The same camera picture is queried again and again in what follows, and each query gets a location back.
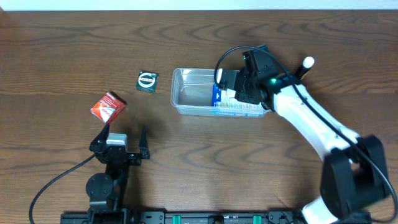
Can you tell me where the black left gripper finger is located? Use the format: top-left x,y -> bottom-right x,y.
139,126 -> 150,156
95,124 -> 109,146

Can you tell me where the clear plastic container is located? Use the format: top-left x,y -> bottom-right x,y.
170,68 -> 267,118

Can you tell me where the black bottle white cap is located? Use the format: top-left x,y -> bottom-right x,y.
294,56 -> 315,80

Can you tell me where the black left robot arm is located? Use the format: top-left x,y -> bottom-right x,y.
86,124 -> 150,224

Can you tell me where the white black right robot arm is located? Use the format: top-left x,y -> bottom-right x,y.
214,45 -> 397,223

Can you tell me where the red Panadol box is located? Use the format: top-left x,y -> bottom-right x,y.
90,91 -> 127,124

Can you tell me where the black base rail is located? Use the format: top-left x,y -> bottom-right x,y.
60,211 -> 305,224

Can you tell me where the blue medicine packet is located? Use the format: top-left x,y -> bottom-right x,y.
211,84 -> 264,113

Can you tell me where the green Zam-Buk box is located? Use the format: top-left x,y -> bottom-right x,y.
136,70 -> 159,93

